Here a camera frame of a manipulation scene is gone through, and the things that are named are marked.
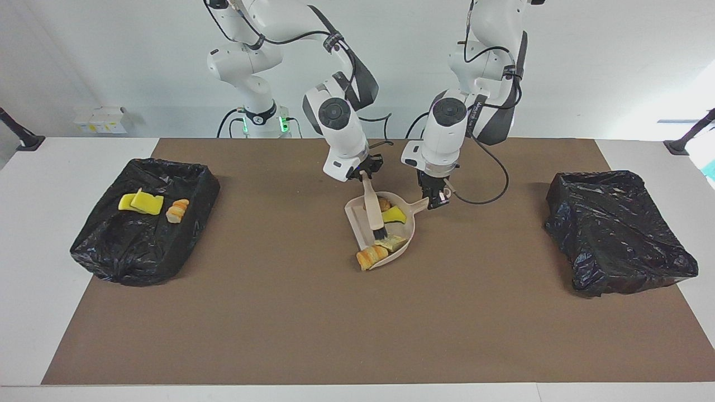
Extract beige brush with black bristles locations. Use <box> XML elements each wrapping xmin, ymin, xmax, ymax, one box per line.
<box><xmin>360</xmin><ymin>172</ymin><xmax>389</xmax><ymax>242</ymax></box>

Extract beige plastic dustpan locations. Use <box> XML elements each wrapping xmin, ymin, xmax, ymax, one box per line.
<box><xmin>344</xmin><ymin>192</ymin><xmax>431</xmax><ymax>270</ymax></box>

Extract beige bread chunk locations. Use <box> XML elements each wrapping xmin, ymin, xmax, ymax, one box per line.
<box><xmin>356</xmin><ymin>245</ymin><xmax>389</xmax><ymax>271</ymax></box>

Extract bread piece with orange crust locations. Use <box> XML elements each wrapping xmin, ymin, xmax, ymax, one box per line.
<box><xmin>166</xmin><ymin>199</ymin><xmax>190</xmax><ymax>224</ymax></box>

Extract bin with black trash bag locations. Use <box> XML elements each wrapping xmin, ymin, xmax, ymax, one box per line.
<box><xmin>70</xmin><ymin>158</ymin><xmax>221</xmax><ymax>287</ymax></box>
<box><xmin>544</xmin><ymin>170</ymin><xmax>699</xmax><ymax>298</ymax></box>

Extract brown table mat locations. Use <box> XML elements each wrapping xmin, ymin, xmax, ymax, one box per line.
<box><xmin>42</xmin><ymin>138</ymin><xmax>715</xmax><ymax>386</ymax></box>

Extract black left base cable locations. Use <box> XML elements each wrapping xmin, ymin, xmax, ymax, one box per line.
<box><xmin>406</xmin><ymin>111</ymin><xmax>431</xmax><ymax>138</ymax></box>

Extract black base cable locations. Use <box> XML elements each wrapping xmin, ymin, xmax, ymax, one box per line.
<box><xmin>217</xmin><ymin>108</ymin><xmax>246</xmax><ymax>138</ymax></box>
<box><xmin>406</xmin><ymin>111</ymin><xmax>431</xmax><ymax>138</ymax></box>

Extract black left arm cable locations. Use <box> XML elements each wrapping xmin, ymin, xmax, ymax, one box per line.
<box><xmin>455</xmin><ymin>17</ymin><xmax>526</xmax><ymax>204</ymax></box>

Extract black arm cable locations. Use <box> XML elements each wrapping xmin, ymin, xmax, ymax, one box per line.
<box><xmin>204</xmin><ymin>0</ymin><xmax>392</xmax><ymax>149</ymax></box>
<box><xmin>455</xmin><ymin>17</ymin><xmax>526</xmax><ymax>204</ymax></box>

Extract black right base cable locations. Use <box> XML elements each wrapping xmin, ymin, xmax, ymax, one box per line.
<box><xmin>217</xmin><ymin>108</ymin><xmax>246</xmax><ymax>138</ymax></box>

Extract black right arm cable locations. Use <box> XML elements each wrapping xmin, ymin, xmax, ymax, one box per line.
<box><xmin>204</xmin><ymin>0</ymin><xmax>392</xmax><ymax>149</ymax></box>

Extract white wall socket boxes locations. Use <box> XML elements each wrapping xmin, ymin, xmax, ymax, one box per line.
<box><xmin>74</xmin><ymin>107</ymin><xmax>128</xmax><ymax>135</ymax></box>

